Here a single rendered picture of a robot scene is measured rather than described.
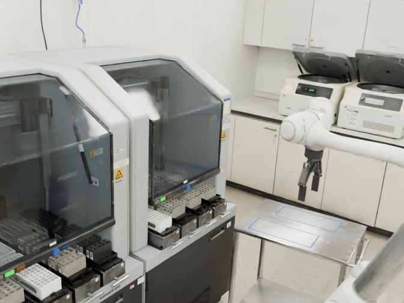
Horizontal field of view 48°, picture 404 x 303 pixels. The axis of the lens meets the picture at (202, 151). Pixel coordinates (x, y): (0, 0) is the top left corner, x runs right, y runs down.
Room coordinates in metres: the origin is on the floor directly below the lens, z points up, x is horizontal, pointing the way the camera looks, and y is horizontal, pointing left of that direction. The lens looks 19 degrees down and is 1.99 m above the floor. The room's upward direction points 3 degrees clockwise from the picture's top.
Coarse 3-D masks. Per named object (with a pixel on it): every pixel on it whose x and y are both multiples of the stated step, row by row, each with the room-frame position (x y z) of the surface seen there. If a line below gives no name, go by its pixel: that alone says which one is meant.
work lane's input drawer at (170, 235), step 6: (150, 228) 2.11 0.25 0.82; (168, 228) 2.12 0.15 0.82; (174, 228) 2.13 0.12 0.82; (150, 234) 2.09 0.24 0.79; (156, 234) 2.08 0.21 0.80; (162, 234) 2.06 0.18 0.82; (168, 234) 2.08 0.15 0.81; (174, 234) 2.12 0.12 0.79; (150, 240) 2.09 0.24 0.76; (156, 240) 2.07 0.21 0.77; (162, 240) 2.05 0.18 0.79; (168, 240) 2.08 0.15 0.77; (174, 240) 2.12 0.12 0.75; (174, 246) 2.06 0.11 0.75
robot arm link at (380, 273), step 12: (396, 240) 1.35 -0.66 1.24; (384, 252) 1.38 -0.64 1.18; (396, 252) 1.34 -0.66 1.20; (372, 264) 1.40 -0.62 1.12; (384, 264) 1.36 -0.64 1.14; (396, 264) 1.34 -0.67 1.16; (360, 276) 1.43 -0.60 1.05; (372, 276) 1.38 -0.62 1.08; (384, 276) 1.36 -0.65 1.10; (396, 276) 1.35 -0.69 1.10; (348, 288) 1.44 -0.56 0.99; (360, 288) 1.41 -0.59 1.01; (372, 288) 1.38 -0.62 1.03; (384, 288) 1.37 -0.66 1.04; (336, 300) 1.43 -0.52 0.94; (348, 300) 1.40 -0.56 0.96; (360, 300) 1.39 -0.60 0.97; (372, 300) 1.39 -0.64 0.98
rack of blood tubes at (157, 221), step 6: (150, 210) 2.22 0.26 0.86; (150, 216) 2.17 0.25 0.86; (156, 216) 2.17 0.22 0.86; (162, 216) 2.16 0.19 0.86; (168, 216) 2.17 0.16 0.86; (150, 222) 2.19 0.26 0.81; (156, 222) 2.09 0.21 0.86; (162, 222) 2.10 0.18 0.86; (168, 222) 2.13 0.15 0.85; (156, 228) 2.09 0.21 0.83; (162, 228) 2.10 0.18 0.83
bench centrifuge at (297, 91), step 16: (304, 64) 4.60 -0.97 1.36; (320, 64) 4.44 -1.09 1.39; (336, 64) 4.29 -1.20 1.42; (288, 80) 4.35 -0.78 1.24; (304, 80) 4.30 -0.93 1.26; (320, 80) 4.60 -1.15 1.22; (336, 80) 4.57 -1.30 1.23; (352, 80) 4.43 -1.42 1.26; (288, 96) 4.26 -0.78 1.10; (304, 96) 4.17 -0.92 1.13; (320, 96) 4.09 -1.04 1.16; (336, 96) 4.04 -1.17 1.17; (288, 112) 4.25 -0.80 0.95; (336, 112) 4.07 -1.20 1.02
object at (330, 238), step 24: (264, 216) 2.31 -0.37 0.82; (288, 216) 2.33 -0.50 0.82; (312, 216) 2.34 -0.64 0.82; (264, 240) 2.52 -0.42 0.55; (288, 240) 2.06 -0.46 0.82; (312, 240) 2.07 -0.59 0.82; (336, 240) 2.08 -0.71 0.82; (360, 240) 2.12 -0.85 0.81; (264, 288) 2.41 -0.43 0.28; (288, 288) 2.42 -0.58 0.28
